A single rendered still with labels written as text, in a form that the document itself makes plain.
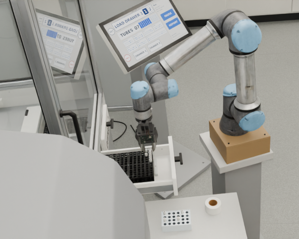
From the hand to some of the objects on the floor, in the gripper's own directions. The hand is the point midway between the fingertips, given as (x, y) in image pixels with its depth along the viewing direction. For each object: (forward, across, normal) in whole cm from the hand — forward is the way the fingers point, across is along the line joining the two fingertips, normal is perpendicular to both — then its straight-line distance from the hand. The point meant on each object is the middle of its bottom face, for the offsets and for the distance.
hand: (148, 148), depth 232 cm
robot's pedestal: (+97, +42, +22) cm, 108 cm away
